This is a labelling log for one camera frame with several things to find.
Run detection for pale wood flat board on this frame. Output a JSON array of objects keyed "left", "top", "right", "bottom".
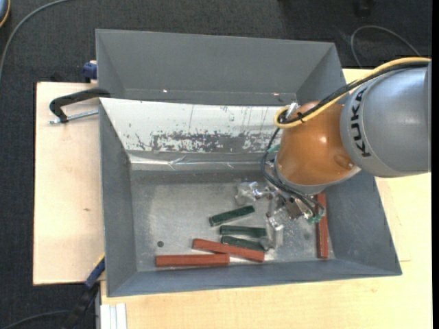
[{"left": 32, "top": 82, "right": 106, "bottom": 286}]

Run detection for red-brown flat block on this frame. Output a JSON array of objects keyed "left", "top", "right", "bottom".
[
  {"left": 154, "top": 253, "right": 230, "bottom": 268},
  {"left": 191, "top": 238, "right": 266, "bottom": 263},
  {"left": 314, "top": 193, "right": 330, "bottom": 260}
]

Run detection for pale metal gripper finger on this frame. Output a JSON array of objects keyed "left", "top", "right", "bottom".
[
  {"left": 259, "top": 215, "right": 286, "bottom": 252},
  {"left": 235, "top": 181, "right": 272, "bottom": 206}
]

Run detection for dark green flat block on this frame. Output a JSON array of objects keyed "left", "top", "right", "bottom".
[
  {"left": 220, "top": 235, "right": 266, "bottom": 252},
  {"left": 219, "top": 225, "right": 268, "bottom": 239},
  {"left": 209, "top": 205, "right": 256, "bottom": 228}
]

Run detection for grey metal bin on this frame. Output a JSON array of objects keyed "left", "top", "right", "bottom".
[{"left": 95, "top": 28, "right": 403, "bottom": 298}]

